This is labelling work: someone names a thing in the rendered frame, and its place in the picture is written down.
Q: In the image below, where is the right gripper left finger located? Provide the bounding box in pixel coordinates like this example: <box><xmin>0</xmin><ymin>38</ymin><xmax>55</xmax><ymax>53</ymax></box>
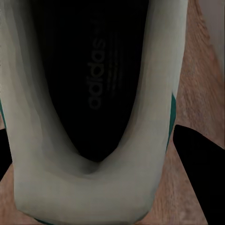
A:
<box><xmin>0</xmin><ymin>128</ymin><xmax>13</xmax><ymax>181</ymax></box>

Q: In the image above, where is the gym shoe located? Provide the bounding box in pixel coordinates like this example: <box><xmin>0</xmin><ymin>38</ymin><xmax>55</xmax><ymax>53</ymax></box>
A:
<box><xmin>0</xmin><ymin>0</ymin><xmax>188</xmax><ymax>225</ymax></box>

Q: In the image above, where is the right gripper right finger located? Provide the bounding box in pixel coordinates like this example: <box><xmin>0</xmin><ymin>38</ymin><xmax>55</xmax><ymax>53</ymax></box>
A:
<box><xmin>173</xmin><ymin>125</ymin><xmax>225</xmax><ymax>225</ymax></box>

